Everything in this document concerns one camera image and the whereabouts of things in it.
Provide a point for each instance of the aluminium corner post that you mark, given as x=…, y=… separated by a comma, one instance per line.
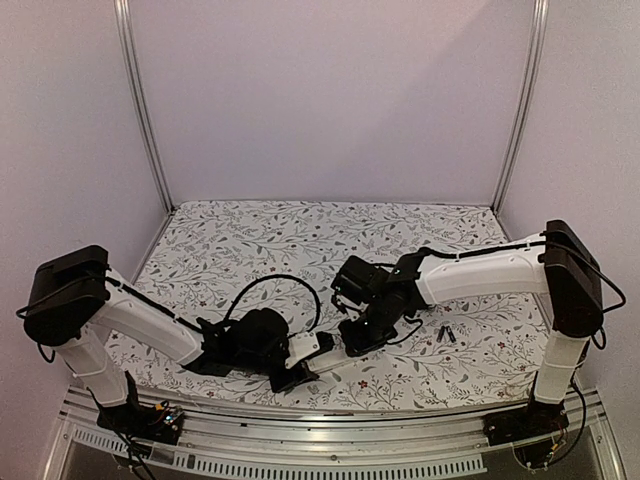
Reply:
x=141, y=110
x=531, y=69

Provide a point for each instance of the floral patterned table mat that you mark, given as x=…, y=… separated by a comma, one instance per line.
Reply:
x=220, y=259

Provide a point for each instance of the aluminium front frame rail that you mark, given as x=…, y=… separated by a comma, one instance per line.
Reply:
x=228, y=440

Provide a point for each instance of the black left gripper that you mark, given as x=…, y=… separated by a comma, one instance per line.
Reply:
x=299, y=376

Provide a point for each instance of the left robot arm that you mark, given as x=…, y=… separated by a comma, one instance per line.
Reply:
x=73, y=293

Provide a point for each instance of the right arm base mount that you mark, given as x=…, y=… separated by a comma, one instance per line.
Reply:
x=535, y=431

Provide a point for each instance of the right aluminium corner post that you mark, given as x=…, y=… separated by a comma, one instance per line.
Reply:
x=531, y=69

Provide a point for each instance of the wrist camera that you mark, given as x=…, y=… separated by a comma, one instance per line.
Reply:
x=308, y=345
x=357, y=281

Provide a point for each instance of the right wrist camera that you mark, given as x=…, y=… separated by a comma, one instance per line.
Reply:
x=357, y=281

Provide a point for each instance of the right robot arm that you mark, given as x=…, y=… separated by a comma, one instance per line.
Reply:
x=554, y=263

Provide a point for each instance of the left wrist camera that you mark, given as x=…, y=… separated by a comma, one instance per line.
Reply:
x=308, y=345

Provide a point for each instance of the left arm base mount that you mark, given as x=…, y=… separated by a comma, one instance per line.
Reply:
x=161, y=423

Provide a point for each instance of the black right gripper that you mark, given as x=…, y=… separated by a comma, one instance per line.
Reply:
x=354, y=346

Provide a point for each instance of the left aluminium corner post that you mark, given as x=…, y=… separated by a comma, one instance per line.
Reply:
x=141, y=110

